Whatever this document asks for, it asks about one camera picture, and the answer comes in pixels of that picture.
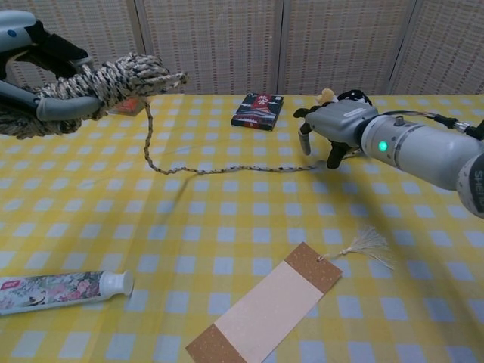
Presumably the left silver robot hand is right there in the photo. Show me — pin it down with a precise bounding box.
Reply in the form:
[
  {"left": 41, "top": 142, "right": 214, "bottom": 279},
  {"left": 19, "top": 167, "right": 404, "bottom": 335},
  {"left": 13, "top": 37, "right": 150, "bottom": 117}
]
[{"left": 0, "top": 9, "right": 101, "bottom": 124}]

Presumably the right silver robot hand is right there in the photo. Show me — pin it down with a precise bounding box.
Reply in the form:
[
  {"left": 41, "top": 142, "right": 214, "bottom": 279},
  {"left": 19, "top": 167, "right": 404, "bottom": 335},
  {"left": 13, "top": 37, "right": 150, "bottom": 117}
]
[{"left": 293, "top": 100, "right": 379, "bottom": 170}]

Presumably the speckled beige braided rope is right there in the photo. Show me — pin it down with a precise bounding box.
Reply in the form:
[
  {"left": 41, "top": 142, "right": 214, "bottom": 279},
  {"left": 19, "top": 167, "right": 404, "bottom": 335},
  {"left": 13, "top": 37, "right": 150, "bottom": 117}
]
[{"left": 0, "top": 52, "right": 364, "bottom": 175}]

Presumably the black and white plush doll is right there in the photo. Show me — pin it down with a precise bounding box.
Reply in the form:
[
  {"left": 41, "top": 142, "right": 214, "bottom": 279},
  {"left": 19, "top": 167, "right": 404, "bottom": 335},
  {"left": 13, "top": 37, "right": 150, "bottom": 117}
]
[{"left": 317, "top": 88, "right": 374, "bottom": 107}]

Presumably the clear box with red ornaments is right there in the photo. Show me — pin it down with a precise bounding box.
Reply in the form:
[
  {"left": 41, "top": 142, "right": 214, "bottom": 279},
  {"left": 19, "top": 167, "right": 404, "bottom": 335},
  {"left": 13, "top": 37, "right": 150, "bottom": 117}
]
[{"left": 109, "top": 97, "right": 147, "bottom": 116}]

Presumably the dark pagoda print card box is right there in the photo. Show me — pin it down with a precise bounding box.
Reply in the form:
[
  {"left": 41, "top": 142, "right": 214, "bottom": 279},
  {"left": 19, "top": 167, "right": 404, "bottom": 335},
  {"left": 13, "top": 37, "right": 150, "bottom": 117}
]
[{"left": 231, "top": 92, "right": 284, "bottom": 132}]

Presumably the woven bamboo folding screen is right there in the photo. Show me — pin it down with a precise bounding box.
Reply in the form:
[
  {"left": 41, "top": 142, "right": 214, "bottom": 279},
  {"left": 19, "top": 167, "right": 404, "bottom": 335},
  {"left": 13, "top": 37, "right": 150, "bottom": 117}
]
[{"left": 0, "top": 0, "right": 484, "bottom": 96}]

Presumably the yellow checked tablecloth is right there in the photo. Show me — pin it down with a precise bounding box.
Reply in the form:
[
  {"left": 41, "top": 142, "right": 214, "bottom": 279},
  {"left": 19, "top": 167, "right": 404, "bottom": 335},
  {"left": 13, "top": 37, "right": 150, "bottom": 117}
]
[{"left": 0, "top": 93, "right": 484, "bottom": 363}]

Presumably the floral toothpaste tube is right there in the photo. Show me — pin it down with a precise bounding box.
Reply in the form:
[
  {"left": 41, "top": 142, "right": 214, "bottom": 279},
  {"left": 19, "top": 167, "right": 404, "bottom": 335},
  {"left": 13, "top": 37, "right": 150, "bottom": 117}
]
[{"left": 0, "top": 270, "right": 135, "bottom": 317}]

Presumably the brown pink tasselled bookmark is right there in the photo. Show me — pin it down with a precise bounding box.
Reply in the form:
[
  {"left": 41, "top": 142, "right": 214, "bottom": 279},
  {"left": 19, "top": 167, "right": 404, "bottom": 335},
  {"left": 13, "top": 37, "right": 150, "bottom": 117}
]
[{"left": 185, "top": 222, "right": 396, "bottom": 363}]

